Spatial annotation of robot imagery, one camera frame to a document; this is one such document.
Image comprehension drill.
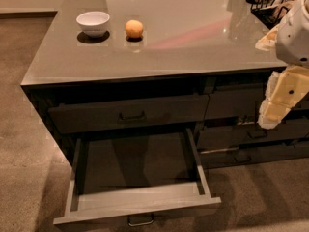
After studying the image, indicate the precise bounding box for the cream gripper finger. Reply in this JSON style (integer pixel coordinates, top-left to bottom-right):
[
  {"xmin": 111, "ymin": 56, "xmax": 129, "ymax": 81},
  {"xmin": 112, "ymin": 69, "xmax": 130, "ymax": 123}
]
[
  {"xmin": 255, "ymin": 31, "xmax": 277, "ymax": 51},
  {"xmin": 258, "ymin": 66, "xmax": 309, "ymax": 130}
]

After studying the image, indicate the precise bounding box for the grey drawer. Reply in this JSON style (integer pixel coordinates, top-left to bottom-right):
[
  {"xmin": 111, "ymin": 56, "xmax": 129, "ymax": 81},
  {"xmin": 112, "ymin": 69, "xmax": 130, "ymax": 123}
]
[
  {"xmin": 204, "ymin": 82, "xmax": 309, "ymax": 121},
  {"xmin": 54, "ymin": 129, "xmax": 221, "ymax": 232},
  {"xmin": 197, "ymin": 118, "xmax": 309, "ymax": 150},
  {"xmin": 48, "ymin": 94, "xmax": 209, "ymax": 133},
  {"xmin": 200, "ymin": 141, "xmax": 309, "ymax": 169}
]

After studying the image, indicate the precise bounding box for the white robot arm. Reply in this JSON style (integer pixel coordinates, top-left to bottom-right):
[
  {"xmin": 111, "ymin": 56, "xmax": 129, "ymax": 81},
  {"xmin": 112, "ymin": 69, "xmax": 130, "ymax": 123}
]
[{"xmin": 255, "ymin": 0, "xmax": 309, "ymax": 130}]

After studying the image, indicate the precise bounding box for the orange fruit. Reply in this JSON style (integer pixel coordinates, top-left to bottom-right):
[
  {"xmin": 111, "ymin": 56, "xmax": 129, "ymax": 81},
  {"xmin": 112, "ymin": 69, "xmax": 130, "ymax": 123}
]
[{"xmin": 125, "ymin": 20, "xmax": 144, "ymax": 39}]

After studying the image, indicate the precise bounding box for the grey counter cabinet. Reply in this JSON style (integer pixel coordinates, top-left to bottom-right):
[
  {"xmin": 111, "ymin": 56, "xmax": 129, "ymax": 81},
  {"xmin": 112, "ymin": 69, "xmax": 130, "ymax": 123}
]
[{"xmin": 20, "ymin": 0, "xmax": 309, "ymax": 186}]

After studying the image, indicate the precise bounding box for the white ceramic bowl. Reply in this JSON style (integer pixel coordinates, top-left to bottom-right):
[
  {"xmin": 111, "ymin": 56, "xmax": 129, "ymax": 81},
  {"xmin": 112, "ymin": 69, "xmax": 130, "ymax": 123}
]
[{"xmin": 76, "ymin": 11, "xmax": 110, "ymax": 38}]

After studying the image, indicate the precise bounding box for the black wire basket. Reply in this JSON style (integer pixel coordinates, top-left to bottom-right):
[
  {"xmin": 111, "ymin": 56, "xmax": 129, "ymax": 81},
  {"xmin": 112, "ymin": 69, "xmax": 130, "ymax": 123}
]
[{"xmin": 246, "ymin": 0, "xmax": 294, "ymax": 29}]

